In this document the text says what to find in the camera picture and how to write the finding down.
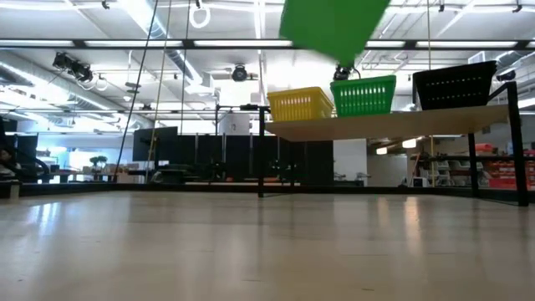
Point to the green slotted plastic basket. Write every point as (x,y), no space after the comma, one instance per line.
(361,80)
(334,25)
(361,109)

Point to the wooden shelf with black legs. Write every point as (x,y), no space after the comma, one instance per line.
(376,125)

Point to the round black ceiling fixture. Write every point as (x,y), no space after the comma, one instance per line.
(239,73)

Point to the glowing ceiling lamp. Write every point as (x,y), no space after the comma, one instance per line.
(409,143)
(381,151)

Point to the small green potted plant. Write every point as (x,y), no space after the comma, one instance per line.
(98,160)

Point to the white storage bins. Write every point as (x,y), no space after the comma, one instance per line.
(453,167)

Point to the small black track spotlight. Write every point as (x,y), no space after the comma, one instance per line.
(518,7)
(105,5)

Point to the red storage bins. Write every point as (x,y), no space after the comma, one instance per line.
(505,171)

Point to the black computer monitor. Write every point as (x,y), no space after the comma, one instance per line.
(27,148)

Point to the black ceiling spotlight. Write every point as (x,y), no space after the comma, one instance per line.
(503,76)

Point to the person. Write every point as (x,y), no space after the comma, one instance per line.
(6,161)

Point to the black partition wall panels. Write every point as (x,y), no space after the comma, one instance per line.
(317,163)

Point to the black overhead camera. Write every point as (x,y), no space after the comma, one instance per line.
(342,74)

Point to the silver ceiling air duct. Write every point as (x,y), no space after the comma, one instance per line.
(524,58)
(152,25)

